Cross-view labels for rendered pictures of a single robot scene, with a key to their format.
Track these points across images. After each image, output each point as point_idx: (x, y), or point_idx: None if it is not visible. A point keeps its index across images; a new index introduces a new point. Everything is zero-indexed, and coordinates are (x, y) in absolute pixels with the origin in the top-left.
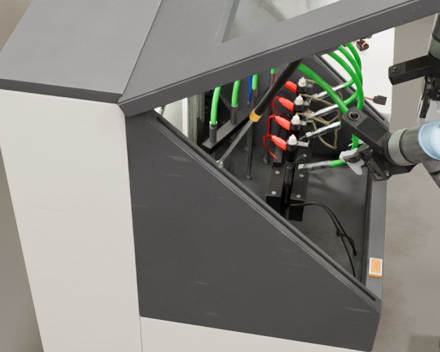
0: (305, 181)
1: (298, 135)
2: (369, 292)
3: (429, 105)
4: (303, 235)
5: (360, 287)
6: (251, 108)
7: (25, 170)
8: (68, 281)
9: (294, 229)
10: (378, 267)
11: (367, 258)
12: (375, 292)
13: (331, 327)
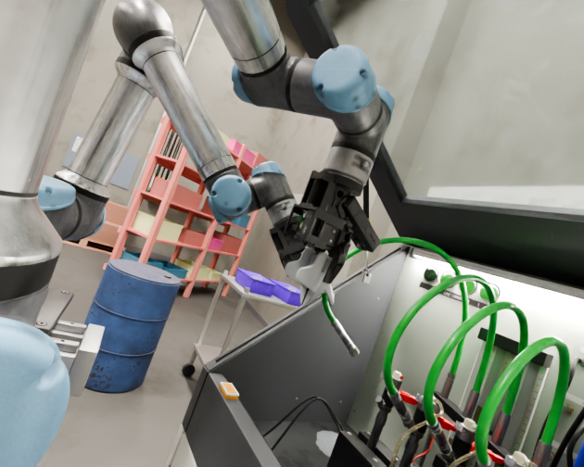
0: (363, 454)
1: (413, 417)
2: (223, 359)
3: (308, 244)
4: (297, 314)
5: (234, 348)
6: (488, 437)
7: None
8: None
9: (305, 309)
10: (226, 386)
11: (240, 402)
12: (216, 375)
13: None
